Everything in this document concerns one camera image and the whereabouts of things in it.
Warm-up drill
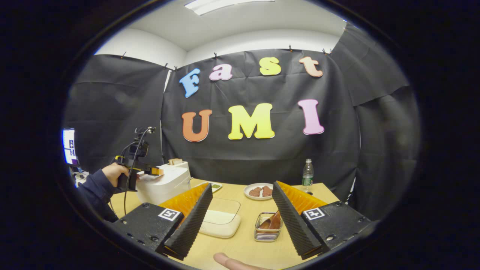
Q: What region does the green plastic bottle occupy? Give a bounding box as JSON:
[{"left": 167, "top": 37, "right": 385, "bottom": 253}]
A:
[{"left": 302, "top": 159, "right": 315, "bottom": 187}]

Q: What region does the wooden spoon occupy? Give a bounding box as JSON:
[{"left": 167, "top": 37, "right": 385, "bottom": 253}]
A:
[{"left": 259, "top": 211, "right": 282, "bottom": 230}]

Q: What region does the white round plate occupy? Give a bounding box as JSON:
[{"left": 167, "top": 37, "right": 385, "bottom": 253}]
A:
[{"left": 244, "top": 183, "right": 274, "bottom": 201}]

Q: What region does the white side desk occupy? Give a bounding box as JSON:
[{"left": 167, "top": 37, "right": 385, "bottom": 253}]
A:
[{"left": 69, "top": 167, "right": 91, "bottom": 188}]

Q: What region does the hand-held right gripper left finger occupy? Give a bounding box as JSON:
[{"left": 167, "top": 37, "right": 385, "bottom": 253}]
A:
[{"left": 112, "top": 183, "right": 213, "bottom": 261}]

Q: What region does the white rice cooker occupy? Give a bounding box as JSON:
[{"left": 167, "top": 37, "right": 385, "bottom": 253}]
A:
[{"left": 136, "top": 164, "right": 192, "bottom": 206}]

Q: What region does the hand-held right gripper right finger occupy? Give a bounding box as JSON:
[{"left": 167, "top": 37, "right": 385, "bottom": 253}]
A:
[{"left": 272, "top": 181, "right": 372, "bottom": 260}]

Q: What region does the black backdrop cloth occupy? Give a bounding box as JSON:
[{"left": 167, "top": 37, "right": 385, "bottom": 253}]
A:
[{"left": 64, "top": 22, "right": 420, "bottom": 222}]

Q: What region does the white divided sauce dish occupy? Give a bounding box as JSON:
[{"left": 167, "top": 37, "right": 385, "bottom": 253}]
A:
[{"left": 195, "top": 181, "right": 222, "bottom": 193}]

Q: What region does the metal wire chopstick holder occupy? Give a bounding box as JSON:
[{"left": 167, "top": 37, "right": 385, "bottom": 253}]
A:
[{"left": 254, "top": 212, "right": 284, "bottom": 242}]

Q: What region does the clear container of rice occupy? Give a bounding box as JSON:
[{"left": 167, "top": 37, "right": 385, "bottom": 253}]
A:
[{"left": 198, "top": 198, "right": 242, "bottom": 239}]

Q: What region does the computer monitor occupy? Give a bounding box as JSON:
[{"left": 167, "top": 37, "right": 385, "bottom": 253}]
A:
[{"left": 62, "top": 128, "right": 80, "bottom": 166}]

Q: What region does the white toaster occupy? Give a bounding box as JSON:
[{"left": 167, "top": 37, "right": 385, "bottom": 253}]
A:
[{"left": 168, "top": 160, "right": 191, "bottom": 177}]

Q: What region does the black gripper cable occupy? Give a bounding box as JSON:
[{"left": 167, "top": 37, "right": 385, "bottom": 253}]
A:
[{"left": 111, "top": 129, "right": 150, "bottom": 210}]

